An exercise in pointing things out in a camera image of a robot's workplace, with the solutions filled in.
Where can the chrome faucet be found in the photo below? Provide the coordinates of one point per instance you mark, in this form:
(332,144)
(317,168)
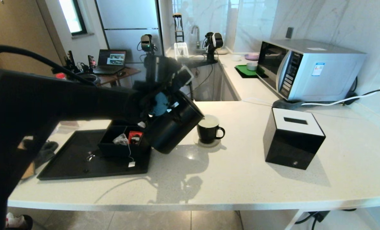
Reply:
(197,37)

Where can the dark wall socket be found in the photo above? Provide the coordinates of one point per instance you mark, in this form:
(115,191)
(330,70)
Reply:
(289,33)

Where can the black mug white inside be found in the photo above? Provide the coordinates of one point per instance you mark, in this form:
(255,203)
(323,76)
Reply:
(209,135)

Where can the silver microwave oven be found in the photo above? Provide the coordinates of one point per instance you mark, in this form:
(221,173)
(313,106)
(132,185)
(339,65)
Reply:
(330,76)

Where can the green tray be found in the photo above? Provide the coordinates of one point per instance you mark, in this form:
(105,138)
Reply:
(242,71)

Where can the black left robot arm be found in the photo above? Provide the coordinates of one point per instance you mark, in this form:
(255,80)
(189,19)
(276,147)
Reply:
(33,105)

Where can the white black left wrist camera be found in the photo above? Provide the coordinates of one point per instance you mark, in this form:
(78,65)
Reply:
(186,75)

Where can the orange grey oven glove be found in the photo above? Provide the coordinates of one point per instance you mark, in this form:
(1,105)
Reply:
(48,150)

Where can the black trash bin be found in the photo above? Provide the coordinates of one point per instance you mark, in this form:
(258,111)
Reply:
(25,222)

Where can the black rig stand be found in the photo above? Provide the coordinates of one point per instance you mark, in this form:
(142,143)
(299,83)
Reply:
(206,62)

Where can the round translucent coaster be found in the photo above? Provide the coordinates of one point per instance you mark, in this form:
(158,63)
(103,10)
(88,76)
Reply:
(197,143)

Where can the purple plate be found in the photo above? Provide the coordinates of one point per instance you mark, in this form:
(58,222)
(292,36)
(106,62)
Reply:
(251,57)

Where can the mesh tea bag with tag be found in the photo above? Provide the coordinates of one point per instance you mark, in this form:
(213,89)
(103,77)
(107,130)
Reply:
(122,139)

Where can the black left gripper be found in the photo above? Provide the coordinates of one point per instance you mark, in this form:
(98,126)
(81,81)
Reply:
(158,72)

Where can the black electric kettle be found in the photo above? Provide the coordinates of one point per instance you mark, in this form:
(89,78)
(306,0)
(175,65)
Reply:
(170,134)

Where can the black computer mouse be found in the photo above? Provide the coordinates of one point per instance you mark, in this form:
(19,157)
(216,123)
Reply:
(122,73)

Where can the red packet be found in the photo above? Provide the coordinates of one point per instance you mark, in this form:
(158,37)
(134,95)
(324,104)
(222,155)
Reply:
(135,134)

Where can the black device green light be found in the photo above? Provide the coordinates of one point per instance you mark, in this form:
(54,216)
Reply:
(147,43)

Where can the small white cup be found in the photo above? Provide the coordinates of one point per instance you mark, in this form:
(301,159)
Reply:
(236,58)

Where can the black tissue box white lid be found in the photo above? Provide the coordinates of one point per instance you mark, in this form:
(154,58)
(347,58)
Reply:
(289,147)

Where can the black laptop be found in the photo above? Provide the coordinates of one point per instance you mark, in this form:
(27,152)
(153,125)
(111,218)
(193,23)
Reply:
(111,60)

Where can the black compartment box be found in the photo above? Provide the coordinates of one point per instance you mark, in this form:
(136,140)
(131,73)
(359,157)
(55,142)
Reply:
(113,148)

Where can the silver refrigerator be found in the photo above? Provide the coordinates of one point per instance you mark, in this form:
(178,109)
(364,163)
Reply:
(129,19)

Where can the black serving tray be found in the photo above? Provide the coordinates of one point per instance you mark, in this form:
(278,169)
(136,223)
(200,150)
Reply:
(72,159)

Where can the brown wooden desk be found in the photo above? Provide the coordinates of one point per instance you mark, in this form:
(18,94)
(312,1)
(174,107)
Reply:
(113,78)

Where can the black framed window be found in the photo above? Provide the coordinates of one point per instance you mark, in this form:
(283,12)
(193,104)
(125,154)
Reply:
(71,15)

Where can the white bowl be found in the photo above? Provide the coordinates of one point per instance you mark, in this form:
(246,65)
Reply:
(251,66)

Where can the black power supply brick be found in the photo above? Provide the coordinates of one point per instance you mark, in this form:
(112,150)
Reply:
(318,216)

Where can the black device white band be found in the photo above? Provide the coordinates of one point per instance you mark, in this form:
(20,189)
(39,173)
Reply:
(214,41)

